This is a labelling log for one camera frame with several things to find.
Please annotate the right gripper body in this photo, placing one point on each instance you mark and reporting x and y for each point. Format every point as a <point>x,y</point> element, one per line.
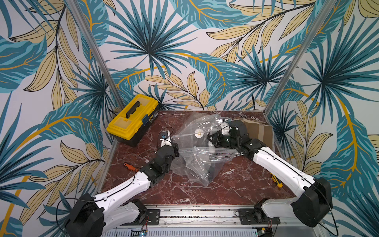
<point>215,138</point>

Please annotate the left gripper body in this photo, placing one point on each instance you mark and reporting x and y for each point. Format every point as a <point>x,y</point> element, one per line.
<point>175,149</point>

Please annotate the clear plastic vacuum bag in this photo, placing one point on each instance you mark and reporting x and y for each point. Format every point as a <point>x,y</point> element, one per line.
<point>186,139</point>

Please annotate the olive tan plaid blanket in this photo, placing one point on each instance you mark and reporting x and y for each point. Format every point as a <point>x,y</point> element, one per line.
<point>260,130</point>

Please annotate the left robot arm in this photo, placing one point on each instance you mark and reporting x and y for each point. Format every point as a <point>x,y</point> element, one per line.
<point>91,216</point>

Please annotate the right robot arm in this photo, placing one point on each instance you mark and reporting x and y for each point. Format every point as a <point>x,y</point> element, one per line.
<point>313,197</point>

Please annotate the white vacuum valve cap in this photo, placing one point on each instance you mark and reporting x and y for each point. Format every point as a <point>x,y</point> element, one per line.
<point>199,133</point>

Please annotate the yellow black toolbox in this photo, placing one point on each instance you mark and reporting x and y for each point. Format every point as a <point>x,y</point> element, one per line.
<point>131,124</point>

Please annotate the yellow utility knife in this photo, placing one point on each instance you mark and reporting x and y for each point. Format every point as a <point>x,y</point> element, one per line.
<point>277,182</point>

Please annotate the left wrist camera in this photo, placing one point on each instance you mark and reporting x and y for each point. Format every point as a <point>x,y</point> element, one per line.
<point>165,139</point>

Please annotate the orange handled pliers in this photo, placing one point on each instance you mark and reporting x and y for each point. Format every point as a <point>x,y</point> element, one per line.
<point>130,167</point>

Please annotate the aluminium front rail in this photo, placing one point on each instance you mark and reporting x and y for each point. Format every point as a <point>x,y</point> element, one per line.
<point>203,216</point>

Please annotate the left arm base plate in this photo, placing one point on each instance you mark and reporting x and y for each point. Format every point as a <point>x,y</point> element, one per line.
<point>131,217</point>

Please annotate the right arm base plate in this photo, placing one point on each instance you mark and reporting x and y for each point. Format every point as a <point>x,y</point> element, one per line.
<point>253,216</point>

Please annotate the left aluminium corner post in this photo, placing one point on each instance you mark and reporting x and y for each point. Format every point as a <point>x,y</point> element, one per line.
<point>85,28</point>

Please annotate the aluminium corner post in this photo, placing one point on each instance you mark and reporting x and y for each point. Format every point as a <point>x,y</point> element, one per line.
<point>85,28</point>
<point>309,37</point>

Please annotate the right aluminium corner post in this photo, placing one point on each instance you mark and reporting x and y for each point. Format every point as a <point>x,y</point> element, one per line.
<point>309,37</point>

